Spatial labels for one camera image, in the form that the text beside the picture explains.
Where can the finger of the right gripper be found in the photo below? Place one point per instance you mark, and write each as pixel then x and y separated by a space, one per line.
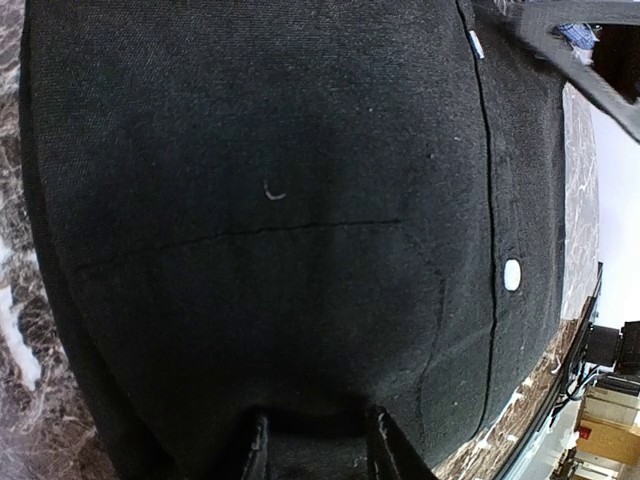
pixel 537 24

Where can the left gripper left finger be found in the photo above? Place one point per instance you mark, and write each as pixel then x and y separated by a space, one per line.
pixel 256 464

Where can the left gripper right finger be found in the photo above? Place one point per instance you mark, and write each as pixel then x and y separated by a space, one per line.
pixel 390 455

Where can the blue checked shirt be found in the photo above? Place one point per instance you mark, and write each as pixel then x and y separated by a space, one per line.
pixel 579 35

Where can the black long sleeve shirt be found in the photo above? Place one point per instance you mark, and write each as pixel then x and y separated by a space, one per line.
pixel 303 209

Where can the cardboard boxes in background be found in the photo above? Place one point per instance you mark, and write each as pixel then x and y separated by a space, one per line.
pixel 608 425

